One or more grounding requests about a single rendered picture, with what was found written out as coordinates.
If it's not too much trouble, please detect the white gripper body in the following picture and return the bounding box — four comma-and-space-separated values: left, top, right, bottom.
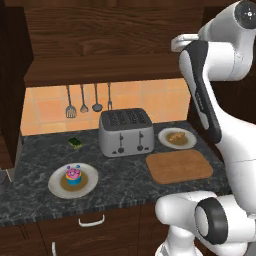
170, 32, 201, 53

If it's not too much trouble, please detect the golden brown croissant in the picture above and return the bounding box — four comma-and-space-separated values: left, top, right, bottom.
167, 131, 186, 144

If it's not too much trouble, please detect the white plate with croissant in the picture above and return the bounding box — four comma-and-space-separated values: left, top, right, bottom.
157, 127, 198, 150

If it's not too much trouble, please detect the wooden cutting board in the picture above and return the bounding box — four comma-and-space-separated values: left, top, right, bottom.
145, 148, 214, 185

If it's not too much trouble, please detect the dark wooden cabinet door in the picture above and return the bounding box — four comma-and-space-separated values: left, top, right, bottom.
138, 202, 171, 256
0, 222, 48, 256

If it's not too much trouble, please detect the hanging metal fork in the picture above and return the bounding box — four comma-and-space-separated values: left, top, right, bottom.
106, 82, 114, 111

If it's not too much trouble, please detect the hanging metal ladle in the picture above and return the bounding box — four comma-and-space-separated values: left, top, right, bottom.
92, 83, 104, 113

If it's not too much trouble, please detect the silver four-slot toaster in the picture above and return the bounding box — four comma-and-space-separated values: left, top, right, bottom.
98, 107, 155, 158

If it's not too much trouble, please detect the hanging small metal turner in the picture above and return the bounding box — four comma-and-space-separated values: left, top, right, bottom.
79, 83, 90, 114

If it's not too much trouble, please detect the hanging slotted metal spatula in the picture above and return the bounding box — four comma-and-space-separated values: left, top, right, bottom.
65, 84, 78, 119

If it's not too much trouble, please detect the green and yellow sponge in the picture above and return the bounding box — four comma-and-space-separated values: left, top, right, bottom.
68, 136, 84, 150

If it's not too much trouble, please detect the white plate with cupcake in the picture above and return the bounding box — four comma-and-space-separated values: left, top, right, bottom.
47, 162, 100, 200

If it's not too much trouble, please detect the pink frosted blue cupcake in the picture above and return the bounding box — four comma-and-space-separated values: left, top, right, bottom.
64, 163, 83, 186

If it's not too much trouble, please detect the dark wooden drawer front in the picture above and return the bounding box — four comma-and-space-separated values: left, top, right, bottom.
36, 205, 141, 256

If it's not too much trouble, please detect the dark wooden wall cabinet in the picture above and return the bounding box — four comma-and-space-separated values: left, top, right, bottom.
23, 0, 209, 88

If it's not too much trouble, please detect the white drawer handle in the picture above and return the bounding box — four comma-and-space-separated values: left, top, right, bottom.
78, 214, 106, 228

